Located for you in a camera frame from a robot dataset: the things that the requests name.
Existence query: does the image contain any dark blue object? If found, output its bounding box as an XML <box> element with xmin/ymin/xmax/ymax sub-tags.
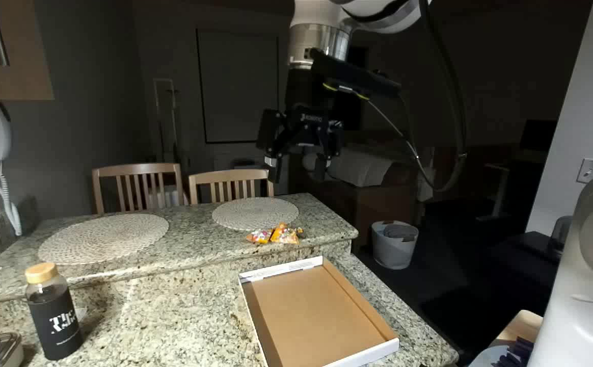
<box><xmin>466</xmin><ymin>335</ymin><xmax>536</xmax><ymax>367</ymax></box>

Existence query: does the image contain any thick black cable bundle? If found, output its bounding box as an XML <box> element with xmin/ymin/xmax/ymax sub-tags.
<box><xmin>414</xmin><ymin>0</ymin><xmax>470</xmax><ymax>195</ymax></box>

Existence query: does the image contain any light wooden board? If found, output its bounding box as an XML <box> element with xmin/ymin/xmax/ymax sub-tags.
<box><xmin>496</xmin><ymin>308</ymin><xmax>546</xmax><ymax>345</ymax></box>

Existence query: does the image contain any white background box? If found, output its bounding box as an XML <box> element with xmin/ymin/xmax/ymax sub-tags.
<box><xmin>329</xmin><ymin>147</ymin><xmax>393</xmax><ymax>189</ymax></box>

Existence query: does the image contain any small orange yellow sachet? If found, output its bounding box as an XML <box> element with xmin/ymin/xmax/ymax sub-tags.
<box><xmin>242</xmin><ymin>226</ymin><xmax>276</xmax><ymax>246</ymax></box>
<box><xmin>270</xmin><ymin>222</ymin><xmax>307</xmax><ymax>246</ymax></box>

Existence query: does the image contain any black bottle with wooden lid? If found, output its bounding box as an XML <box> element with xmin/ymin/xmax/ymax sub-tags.
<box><xmin>22</xmin><ymin>260</ymin><xmax>86</xmax><ymax>363</ymax></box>

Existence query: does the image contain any white trash bin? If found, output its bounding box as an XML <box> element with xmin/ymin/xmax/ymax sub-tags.
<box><xmin>369</xmin><ymin>218</ymin><xmax>422</xmax><ymax>271</ymax></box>

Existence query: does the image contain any pale narrow wall frame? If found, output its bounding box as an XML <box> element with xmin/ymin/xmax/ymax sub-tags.
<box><xmin>150</xmin><ymin>77</ymin><xmax>179</xmax><ymax>165</ymax></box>

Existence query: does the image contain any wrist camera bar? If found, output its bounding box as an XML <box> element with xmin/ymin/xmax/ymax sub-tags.
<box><xmin>306</xmin><ymin>46</ymin><xmax>403</xmax><ymax>97</ymax></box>

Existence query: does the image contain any flat open cardboard box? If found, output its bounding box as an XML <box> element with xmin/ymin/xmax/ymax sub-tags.
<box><xmin>239</xmin><ymin>254</ymin><xmax>402</xmax><ymax>367</ymax></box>

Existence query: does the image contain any white wall switch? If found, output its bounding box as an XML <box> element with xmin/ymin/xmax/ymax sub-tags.
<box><xmin>574</xmin><ymin>156</ymin><xmax>593</xmax><ymax>185</ymax></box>

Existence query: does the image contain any large round woven placemat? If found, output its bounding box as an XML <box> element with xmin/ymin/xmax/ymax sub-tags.
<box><xmin>36</xmin><ymin>213</ymin><xmax>171</xmax><ymax>268</ymax></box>

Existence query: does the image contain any small round woven placemat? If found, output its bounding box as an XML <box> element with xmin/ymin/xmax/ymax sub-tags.
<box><xmin>210</xmin><ymin>195</ymin><xmax>301</xmax><ymax>234</ymax></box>

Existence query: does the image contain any wooden wall cabinet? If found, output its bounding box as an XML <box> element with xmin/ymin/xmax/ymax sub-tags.
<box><xmin>0</xmin><ymin>0</ymin><xmax>55</xmax><ymax>103</ymax></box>

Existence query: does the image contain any black glossy table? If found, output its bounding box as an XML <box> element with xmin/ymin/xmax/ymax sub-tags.
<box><xmin>418</xmin><ymin>195</ymin><xmax>565</xmax><ymax>354</ymax></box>

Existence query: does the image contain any wooden slat-back chair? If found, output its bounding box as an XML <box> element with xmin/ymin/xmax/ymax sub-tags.
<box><xmin>187</xmin><ymin>167</ymin><xmax>276</xmax><ymax>205</ymax></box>
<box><xmin>90</xmin><ymin>162</ymin><xmax>189</xmax><ymax>217</ymax></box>

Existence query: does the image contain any dark framed wall board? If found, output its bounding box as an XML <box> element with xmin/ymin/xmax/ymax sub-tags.
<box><xmin>196</xmin><ymin>27</ymin><xmax>284</xmax><ymax>145</ymax></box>

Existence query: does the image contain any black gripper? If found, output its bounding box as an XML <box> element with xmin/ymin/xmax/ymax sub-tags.
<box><xmin>259</xmin><ymin>67</ymin><xmax>347</xmax><ymax>183</ymax></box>

